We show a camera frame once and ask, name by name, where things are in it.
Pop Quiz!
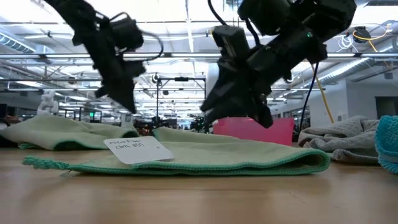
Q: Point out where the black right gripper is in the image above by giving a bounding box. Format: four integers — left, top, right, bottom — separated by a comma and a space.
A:
200, 29, 328, 129

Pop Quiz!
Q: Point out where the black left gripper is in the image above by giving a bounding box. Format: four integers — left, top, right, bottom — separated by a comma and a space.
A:
73, 18, 147, 114

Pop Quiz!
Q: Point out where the pale green tagged towel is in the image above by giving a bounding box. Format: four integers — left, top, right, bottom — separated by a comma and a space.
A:
22, 126, 331, 177

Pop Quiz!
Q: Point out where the white paper tag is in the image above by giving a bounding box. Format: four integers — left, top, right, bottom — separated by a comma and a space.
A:
103, 136, 174, 165

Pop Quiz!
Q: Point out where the pale green microfiber towel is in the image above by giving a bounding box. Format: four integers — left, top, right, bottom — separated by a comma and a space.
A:
0, 114, 140, 151

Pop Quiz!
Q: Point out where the grey microfiber towel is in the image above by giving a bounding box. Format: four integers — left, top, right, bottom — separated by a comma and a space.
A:
297, 115, 381, 165

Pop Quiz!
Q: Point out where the blue microfiber towel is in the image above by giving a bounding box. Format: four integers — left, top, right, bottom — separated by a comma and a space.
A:
374, 114, 398, 174

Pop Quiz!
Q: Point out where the red plastic tray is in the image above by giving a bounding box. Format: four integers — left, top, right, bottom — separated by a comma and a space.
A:
213, 116, 295, 146

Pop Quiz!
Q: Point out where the white building pillar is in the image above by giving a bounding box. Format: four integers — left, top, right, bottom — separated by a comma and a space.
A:
206, 62, 220, 94

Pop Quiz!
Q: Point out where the white background robot figure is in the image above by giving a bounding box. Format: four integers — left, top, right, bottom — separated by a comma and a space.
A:
36, 90, 60, 116

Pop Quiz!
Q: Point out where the long white light bar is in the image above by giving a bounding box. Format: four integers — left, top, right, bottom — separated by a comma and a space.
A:
0, 52, 398, 60

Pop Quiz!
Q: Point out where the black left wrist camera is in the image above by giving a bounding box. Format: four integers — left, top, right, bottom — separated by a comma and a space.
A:
110, 15, 146, 52

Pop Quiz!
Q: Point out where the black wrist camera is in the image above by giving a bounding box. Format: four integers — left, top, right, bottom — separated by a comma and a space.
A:
110, 15, 146, 52
211, 24, 251, 63

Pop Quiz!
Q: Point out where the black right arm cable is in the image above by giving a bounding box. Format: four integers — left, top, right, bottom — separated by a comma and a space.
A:
298, 62, 320, 133

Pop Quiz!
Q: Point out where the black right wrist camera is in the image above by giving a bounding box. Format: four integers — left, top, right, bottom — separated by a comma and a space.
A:
211, 24, 251, 63

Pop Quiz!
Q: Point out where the black background frame stand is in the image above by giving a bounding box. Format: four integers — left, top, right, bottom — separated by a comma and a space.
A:
156, 76, 207, 118

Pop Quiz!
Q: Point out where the yellow hanging cable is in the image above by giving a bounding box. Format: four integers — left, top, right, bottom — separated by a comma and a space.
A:
310, 63, 335, 124

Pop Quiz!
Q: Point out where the black ceiling cord reel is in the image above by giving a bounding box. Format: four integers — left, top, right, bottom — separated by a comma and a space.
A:
353, 24, 393, 43

